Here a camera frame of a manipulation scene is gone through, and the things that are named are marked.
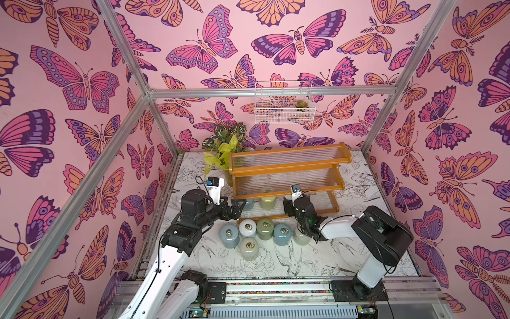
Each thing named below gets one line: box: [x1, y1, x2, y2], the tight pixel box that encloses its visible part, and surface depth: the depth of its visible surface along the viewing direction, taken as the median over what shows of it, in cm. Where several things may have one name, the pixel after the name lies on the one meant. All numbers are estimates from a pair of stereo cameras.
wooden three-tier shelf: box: [229, 141, 353, 223], surface depth 93 cm
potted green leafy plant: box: [201, 122, 252, 186], surface depth 97 cm
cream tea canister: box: [239, 237, 259, 262], surface depth 79 cm
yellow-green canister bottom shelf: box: [260, 196, 277, 211], surface depth 92 cm
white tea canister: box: [239, 218, 257, 237], surface depth 84 cm
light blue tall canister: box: [219, 223, 240, 250], surface depth 82 cm
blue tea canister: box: [272, 223, 293, 246], surface depth 83 cm
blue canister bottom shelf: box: [243, 198, 255, 212], surface depth 95 cm
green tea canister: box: [256, 217, 275, 241], surface depth 85 cm
